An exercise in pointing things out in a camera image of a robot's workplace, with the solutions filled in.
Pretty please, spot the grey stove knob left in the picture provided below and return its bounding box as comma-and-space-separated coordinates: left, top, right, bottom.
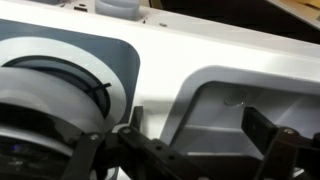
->
95, 0, 140, 20

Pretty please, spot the grey toy stovetop with burners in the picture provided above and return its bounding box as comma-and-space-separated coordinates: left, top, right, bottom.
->
0, 20, 140, 133

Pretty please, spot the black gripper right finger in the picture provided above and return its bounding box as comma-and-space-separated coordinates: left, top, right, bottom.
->
241, 107, 320, 180

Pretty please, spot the grey toy sink basin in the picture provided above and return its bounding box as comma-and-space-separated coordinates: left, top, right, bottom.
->
159, 64, 320, 180

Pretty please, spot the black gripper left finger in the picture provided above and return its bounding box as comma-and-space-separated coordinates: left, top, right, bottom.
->
61, 106, 213, 180

